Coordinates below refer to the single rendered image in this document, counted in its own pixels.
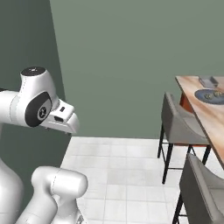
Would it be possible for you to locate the wooden dining table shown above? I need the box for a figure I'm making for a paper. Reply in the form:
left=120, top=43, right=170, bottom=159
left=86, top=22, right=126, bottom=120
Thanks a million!
left=175, top=75, right=224, bottom=171

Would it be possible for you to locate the grey upholstered chair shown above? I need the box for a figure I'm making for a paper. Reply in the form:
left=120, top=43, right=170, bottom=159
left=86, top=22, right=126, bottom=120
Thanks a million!
left=171, top=152, right=224, bottom=224
left=157, top=92, right=212, bottom=186

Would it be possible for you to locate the grey tupperware container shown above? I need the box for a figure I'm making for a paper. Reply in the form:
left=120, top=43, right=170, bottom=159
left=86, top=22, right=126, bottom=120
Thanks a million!
left=198, top=75, right=220, bottom=89

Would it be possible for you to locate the dark blue round plate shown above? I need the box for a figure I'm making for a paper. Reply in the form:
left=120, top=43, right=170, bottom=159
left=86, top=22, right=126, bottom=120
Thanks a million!
left=194, top=88, right=224, bottom=106

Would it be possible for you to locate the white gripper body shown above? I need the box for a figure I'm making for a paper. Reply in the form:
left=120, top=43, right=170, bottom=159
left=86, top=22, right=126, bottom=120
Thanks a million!
left=40, top=111, right=81, bottom=135

